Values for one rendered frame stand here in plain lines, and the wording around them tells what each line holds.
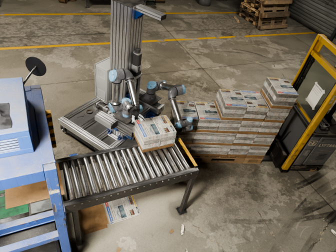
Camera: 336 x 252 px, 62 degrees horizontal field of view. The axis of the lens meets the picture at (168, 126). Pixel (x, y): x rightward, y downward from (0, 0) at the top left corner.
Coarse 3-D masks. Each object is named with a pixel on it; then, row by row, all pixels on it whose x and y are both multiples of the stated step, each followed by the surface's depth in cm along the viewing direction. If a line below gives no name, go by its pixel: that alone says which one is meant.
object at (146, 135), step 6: (138, 120) 299; (138, 126) 292; (144, 126) 294; (150, 126) 295; (138, 132) 296; (144, 132) 287; (150, 132) 288; (156, 132) 290; (138, 138) 300; (144, 138) 283; (150, 138) 286; (156, 138) 290; (144, 144) 289; (150, 144) 294
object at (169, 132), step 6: (156, 120) 304; (162, 120) 305; (168, 120) 307; (162, 126) 298; (168, 126) 299; (168, 132) 292; (174, 132) 296; (162, 138) 294; (168, 138) 299; (174, 138) 303; (162, 144) 302
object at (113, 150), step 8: (176, 136) 324; (128, 144) 303; (136, 144) 304; (176, 144) 331; (96, 152) 287; (104, 152) 289; (112, 152) 293; (56, 160) 272; (64, 160) 274; (88, 160) 286; (96, 160) 292
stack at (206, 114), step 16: (192, 112) 357; (208, 112) 363; (192, 128) 360; (208, 128) 363; (224, 128) 366; (240, 128) 369; (256, 128) 372; (192, 144) 380; (208, 160) 407; (240, 160) 415
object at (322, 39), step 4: (320, 36) 345; (324, 36) 344; (320, 40) 345; (324, 40) 338; (328, 40) 336; (324, 44) 337; (328, 44) 331; (332, 44) 328; (328, 48) 331; (332, 48) 324; (332, 52) 324
